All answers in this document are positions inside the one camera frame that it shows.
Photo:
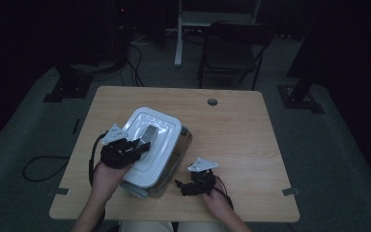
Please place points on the clear plastic storage container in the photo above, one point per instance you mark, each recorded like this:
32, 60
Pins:
177, 161

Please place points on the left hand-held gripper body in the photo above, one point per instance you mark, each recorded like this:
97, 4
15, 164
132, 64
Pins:
117, 154

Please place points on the person's left hand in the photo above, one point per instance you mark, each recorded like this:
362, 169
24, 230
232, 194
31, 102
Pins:
108, 180

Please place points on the black folding chair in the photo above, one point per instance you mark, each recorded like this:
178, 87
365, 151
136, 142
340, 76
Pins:
232, 48

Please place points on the white desk frame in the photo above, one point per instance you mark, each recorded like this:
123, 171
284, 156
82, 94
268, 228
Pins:
178, 38

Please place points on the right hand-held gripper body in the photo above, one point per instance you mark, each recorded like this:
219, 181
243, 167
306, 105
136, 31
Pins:
203, 182

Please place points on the black stand base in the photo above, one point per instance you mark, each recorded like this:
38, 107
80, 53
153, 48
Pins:
298, 98
69, 87

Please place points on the small black floor strip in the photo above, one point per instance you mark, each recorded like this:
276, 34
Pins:
76, 126

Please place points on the person's right hand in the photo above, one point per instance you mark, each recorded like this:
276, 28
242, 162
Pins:
217, 203

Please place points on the grey tape piece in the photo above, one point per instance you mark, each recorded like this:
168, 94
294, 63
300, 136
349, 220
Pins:
62, 191
290, 191

